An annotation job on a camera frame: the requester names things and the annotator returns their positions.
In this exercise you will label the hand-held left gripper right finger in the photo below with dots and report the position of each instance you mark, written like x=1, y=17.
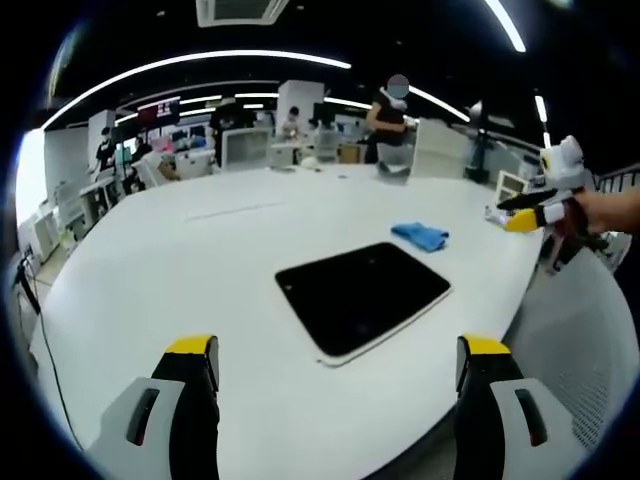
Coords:
x=500, y=440

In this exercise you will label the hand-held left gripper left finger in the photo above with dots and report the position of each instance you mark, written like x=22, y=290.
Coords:
x=162, y=450

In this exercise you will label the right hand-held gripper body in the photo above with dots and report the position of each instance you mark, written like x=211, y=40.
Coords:
x=565, y=165

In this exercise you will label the blue cleaning cloth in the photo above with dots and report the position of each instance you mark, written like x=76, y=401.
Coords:
x=420, y=235

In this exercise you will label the person's right hand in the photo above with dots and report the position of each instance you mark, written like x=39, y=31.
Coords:
x=595, y=212

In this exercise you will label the small white shelf unit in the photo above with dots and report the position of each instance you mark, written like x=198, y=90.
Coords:
x=511, y=187

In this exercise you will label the small white object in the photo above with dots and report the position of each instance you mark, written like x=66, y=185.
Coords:
x=495, y=215

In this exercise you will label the dark stair railing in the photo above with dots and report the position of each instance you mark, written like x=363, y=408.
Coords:
x=620, y=180

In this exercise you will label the white mesh office chair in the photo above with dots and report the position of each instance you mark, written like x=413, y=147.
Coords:
x=570, y=340

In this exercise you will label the clear plastic container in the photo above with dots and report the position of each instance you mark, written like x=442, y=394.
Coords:
x=395, y=162

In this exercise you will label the short ceiling light strip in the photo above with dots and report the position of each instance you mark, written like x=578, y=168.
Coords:
x=507, y=22

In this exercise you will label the black tripod stand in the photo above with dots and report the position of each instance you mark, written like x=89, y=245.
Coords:
x=27, y=285

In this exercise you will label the white box with window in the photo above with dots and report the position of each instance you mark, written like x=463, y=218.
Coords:
x=247, y=147

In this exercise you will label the ceiling air conditioner vent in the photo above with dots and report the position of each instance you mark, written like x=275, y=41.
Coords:
x=242, y=11

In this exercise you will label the long curved ceiling light strip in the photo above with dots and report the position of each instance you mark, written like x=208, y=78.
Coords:
x=200, y=59

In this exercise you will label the red wall screen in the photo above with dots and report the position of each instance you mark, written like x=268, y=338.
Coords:
x=159, y=111

